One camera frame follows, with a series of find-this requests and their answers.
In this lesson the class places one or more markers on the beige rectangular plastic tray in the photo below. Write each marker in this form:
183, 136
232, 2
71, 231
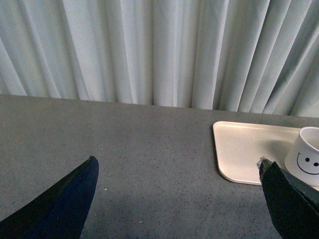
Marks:
239, 147

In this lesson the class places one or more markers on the white mug with black handle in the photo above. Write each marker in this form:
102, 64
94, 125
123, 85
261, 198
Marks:
302, 160

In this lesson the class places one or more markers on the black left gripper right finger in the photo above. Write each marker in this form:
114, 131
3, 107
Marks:
293, 205

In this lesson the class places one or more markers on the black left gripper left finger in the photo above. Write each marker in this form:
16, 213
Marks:
58, 213

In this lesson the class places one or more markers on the white pleated curtain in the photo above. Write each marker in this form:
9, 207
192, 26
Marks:
252, 56

